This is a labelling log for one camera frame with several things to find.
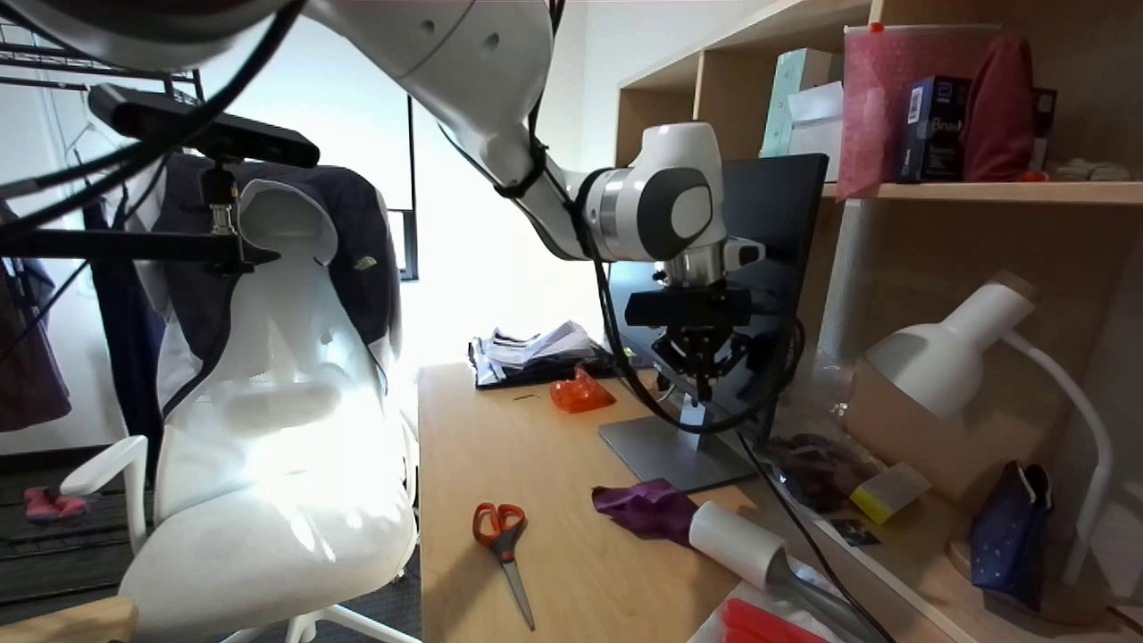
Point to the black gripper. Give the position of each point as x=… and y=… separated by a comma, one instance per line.
x=695, y=325

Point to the purple cloth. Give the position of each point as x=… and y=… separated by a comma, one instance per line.
x=649, y=510

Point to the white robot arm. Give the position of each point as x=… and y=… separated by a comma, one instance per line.
x=481, y=70

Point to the black computer monitor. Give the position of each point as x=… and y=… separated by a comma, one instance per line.
x=728, y=353

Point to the grey monitor stand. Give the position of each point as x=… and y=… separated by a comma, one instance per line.
x=687, y=463

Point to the orange plastic item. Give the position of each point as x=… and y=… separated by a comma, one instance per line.
x=579, y=392

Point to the folded grey clothes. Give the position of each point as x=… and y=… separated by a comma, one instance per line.
x=562, y=353

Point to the white lint roller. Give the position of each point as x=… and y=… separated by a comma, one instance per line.
x=759, y=560

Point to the teal box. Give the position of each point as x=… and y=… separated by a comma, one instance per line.
x=802, y=92

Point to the yellow sticky notes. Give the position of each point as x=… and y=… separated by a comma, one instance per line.
x=886, y=495

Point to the dark blue box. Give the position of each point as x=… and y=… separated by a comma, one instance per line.
x=935, y=129

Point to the wooden bookshelf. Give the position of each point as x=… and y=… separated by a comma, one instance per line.
x=916, y=247

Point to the plastic package with red item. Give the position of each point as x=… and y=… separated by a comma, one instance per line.
x=749, y=617

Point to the dark red pouch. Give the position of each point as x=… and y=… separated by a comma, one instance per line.
x=998, y=118

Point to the dark blue starry pouch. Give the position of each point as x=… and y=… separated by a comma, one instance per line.
x=1009, y=534

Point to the dark jacket on chair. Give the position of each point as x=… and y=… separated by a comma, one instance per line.
x=362, y=270

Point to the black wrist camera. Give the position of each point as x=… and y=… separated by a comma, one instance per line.
x=718, y=266

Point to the red handled scissors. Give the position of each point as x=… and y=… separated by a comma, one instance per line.
x=497, y=526

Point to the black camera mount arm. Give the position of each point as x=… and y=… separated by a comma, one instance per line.
x=93, y=243

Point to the black external camera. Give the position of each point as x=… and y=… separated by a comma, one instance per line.
x=167, y=118

